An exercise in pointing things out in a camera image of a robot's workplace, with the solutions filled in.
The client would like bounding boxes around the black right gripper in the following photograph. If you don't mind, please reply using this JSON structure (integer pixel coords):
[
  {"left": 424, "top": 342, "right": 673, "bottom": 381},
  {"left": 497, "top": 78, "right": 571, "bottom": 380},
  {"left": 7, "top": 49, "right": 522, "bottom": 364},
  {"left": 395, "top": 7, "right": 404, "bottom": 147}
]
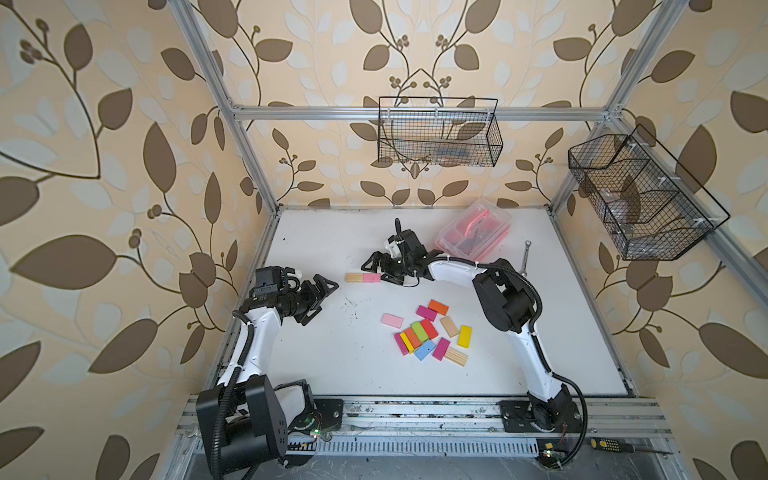
[{"left": 361, "top": 251, "right": 413, "bottom": 285}]

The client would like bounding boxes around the natural wood block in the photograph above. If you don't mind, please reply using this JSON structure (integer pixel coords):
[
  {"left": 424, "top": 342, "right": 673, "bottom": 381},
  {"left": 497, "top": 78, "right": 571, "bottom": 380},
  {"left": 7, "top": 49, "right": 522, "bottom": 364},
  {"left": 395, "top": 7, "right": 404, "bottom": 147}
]
[{"left": 345, "top": 273, "right": 366, "bottom": 283}]

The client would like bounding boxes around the light pink block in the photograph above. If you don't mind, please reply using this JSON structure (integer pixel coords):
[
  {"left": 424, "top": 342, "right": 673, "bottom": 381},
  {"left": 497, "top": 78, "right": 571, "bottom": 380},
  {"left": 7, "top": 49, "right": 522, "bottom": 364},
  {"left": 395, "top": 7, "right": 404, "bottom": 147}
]
[{"left": 381, "top": 313, "right": 403, "bottom": 329}]

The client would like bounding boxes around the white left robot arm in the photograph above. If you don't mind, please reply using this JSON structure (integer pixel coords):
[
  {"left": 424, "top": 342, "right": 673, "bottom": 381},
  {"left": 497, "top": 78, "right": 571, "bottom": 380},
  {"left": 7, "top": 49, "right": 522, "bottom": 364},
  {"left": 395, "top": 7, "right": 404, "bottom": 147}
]
[{"left": 196, "top": 266, "right": 339, "bottom": 479}]

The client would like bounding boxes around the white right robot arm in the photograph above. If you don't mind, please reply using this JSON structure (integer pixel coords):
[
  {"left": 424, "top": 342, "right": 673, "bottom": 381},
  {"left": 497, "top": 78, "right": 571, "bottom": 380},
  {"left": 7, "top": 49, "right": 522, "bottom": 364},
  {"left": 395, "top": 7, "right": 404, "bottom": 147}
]
[{"left": 361, "top": 229, "right": 588, "bottom": 470}]

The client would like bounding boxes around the green block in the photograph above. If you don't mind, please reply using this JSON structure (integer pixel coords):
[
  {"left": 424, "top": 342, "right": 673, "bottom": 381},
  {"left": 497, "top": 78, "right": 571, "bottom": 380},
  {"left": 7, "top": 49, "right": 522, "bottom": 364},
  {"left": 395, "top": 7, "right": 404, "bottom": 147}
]
[{"left": 411, "top": 322, "right": 429, "bottom": 343}]

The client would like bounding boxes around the orange block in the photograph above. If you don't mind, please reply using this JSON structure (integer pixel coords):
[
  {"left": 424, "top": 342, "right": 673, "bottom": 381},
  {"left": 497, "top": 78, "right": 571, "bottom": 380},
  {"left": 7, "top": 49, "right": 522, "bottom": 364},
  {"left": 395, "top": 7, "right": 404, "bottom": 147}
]
[{"left": 427, "top": 300, "right": 448, "bottom": 317}]

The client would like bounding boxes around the dark pink block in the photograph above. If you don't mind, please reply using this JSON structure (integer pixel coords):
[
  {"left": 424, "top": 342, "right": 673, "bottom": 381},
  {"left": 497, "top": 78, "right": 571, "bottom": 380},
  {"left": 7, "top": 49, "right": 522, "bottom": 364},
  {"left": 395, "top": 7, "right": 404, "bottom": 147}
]
[{"left": 394, "top": 333, "right": 410, "bottom": 356}]

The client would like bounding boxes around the orange-red block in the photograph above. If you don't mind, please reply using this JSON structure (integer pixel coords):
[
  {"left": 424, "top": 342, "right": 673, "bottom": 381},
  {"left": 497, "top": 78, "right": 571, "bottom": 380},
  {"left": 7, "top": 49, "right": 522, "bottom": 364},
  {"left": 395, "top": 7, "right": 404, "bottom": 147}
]
[{"left": 404, "top": 328, "right": 422, "bottom": 350}]

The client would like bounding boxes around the thin yellow block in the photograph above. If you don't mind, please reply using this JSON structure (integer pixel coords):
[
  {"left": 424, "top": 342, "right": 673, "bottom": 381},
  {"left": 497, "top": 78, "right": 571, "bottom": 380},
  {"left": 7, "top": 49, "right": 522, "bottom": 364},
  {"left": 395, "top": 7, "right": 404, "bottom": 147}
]
[{"left": 399, "top": 332, "right": 414, "bottom": 354}]

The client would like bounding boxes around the red block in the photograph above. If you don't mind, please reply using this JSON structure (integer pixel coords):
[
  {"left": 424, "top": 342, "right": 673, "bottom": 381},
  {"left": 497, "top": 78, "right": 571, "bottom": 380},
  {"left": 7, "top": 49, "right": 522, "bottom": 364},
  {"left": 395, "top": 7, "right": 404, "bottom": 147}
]
[{"left": 420, "top": 319, "right": 439, "bottom": 340}]

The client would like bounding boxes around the blue block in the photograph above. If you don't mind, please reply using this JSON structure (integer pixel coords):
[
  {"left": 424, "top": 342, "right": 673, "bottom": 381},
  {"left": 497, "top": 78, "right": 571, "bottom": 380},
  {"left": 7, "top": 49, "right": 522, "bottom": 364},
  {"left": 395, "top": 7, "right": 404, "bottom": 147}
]
[{"left": 414, "top": 340, "right": 436, "bottom": 361}]

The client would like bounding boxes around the magenta slanted block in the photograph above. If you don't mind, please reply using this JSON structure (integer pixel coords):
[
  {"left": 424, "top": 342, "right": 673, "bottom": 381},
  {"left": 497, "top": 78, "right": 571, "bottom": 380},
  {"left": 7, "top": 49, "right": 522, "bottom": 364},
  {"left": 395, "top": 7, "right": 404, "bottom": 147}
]
[{"left": 432, "top": 338, "right": 450, "bottom": 361}]

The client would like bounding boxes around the pink plastic storage box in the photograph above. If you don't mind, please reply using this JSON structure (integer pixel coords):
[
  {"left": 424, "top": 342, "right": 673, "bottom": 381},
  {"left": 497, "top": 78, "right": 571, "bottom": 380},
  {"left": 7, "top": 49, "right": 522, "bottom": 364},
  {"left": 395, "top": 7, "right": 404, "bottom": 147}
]
[{"left": 435, "top": 199, "right": 511, "bottom": 261}]

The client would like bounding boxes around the ridged wood block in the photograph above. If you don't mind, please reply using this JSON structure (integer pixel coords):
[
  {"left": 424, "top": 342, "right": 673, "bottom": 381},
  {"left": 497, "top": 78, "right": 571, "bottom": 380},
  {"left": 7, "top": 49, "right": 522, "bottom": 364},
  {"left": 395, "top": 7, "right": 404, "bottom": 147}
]
[{"left": 444, "top": 347, "right": 468, "bottom": 367}]

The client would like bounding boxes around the silver wrench on table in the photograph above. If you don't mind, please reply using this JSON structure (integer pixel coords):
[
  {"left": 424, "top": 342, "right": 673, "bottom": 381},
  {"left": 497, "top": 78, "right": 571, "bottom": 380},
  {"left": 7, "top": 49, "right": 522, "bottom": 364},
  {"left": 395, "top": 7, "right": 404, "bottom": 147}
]
[{"left": 519, "top": 240, "right": 532, "bottom": 277}]

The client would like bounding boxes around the yellow black screwdriver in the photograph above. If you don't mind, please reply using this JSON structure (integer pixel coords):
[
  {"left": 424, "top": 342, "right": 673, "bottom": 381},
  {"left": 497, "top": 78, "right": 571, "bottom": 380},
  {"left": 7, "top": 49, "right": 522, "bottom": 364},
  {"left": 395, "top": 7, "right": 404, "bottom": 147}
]
[{"left": 590, "top": 438, "right": 670, "bottom": 455}]

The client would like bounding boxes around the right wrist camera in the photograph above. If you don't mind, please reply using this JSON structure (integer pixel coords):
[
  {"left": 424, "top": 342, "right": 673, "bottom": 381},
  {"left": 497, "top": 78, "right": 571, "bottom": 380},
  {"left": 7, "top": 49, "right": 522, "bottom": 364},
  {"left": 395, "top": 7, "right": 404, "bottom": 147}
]
[{"left": 385, "top": 237, "right": 402, "bottom": 259}]

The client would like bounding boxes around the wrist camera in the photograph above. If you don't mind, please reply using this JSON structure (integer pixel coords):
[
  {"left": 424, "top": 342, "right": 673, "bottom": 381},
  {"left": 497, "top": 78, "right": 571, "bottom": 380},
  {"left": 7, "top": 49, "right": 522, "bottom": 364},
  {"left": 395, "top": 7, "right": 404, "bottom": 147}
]
[
  {"left": 283, "top": 268, "right": 303, "bottom": 285},
  {"left": 385, "top": 237, "right": 402, "bottom": 259}
]

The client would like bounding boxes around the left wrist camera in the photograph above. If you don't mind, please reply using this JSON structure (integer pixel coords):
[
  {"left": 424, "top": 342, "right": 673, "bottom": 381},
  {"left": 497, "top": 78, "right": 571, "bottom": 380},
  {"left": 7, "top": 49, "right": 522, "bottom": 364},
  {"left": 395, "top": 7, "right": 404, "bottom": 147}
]
[{"left": 283, "top": 268, "right": 303, "bottom": 285}]

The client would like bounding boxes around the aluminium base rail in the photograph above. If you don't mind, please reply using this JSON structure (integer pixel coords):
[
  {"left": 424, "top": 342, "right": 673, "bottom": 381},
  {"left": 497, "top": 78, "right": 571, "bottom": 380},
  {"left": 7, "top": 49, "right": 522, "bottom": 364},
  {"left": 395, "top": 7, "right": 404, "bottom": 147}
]
[{"left": 287, "top": 395, "right": 673, "bottom": 458}]

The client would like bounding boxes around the black wire basket back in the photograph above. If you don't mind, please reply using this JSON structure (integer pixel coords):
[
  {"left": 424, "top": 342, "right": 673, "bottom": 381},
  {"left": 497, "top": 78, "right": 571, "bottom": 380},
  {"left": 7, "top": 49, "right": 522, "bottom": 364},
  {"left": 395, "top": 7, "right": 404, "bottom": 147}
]
[{"left": 377, "top": 95, "right": 504, "bottom": 168}]

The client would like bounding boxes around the black wire basket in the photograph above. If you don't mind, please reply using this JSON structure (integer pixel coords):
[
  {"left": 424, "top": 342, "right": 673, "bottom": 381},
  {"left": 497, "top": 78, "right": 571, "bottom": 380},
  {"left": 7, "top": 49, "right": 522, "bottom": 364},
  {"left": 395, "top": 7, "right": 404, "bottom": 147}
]
[
  {"left": 377, "top": 95, "right": 504, "bottom": 168},
  {"left": 568, "top": 124, "right": 731, "bottom": 261}
]

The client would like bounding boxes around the aluminium frame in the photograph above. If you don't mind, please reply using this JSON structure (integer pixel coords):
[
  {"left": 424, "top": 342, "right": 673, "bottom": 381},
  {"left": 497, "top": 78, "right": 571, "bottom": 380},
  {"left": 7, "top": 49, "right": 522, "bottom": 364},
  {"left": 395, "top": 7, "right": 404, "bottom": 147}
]
[{"left": 168, "top": 1, "right": 767, "bottom": 293}]

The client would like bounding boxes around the black wire basket right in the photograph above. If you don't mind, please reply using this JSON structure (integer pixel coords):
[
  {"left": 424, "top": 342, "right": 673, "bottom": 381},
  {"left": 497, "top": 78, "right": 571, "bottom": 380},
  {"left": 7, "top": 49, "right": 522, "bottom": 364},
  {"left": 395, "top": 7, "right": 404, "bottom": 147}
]
[{"left": 568, "top": 124, "right": 731, "bottom": 261}]

